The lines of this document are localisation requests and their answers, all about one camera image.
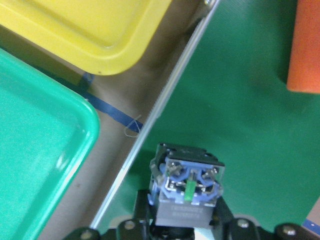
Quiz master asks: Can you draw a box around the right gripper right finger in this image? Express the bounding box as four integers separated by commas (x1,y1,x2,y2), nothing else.
210,197,260,240

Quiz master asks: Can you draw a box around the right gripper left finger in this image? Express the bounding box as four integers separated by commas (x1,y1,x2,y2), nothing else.
117,189,157,240

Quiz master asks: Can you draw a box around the green push button dark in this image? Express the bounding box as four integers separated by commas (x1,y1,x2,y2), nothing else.
148,142,225,228

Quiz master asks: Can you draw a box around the plain orange cylinder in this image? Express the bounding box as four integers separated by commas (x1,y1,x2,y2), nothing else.
286,0,320,94

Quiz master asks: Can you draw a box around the green conveyor belt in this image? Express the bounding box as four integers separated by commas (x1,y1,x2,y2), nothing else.
96,0,320,233

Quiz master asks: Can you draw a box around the green plastic tray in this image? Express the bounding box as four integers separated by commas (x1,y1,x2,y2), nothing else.
0,50,100,240

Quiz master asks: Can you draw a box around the yellow plastic tray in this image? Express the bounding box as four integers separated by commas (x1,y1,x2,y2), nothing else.
0,0,171,76

